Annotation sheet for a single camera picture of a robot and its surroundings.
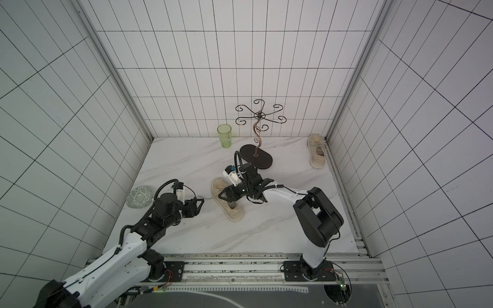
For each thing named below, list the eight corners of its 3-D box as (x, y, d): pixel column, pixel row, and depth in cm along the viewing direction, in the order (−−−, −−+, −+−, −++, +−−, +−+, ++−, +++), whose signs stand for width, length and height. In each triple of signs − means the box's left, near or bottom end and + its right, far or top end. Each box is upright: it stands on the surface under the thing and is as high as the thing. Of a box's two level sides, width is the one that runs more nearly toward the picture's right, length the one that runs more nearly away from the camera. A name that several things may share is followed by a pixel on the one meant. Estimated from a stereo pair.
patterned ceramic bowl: (130, 210, 94) (123, 204, 89) (137, 192, 100) (131, 186, 95) (152, 210, 94) (146, 204, 89) (158, 192, 100) (153, 186, 95)
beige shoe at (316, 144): (312, 168, 107) (315, 160, 101) (307, 139, 122) (310, 131, 116) (325, 169, 106) (329, 161, 101) (319, 140, 121) (322, 132, 116)
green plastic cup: (219, 149, 117) (216, 133, 106) (220, 140, 122) (218, 124, 111) (232, 149, 117) (230, 133, 106) (232, 140, 122) (231, 124, 111)
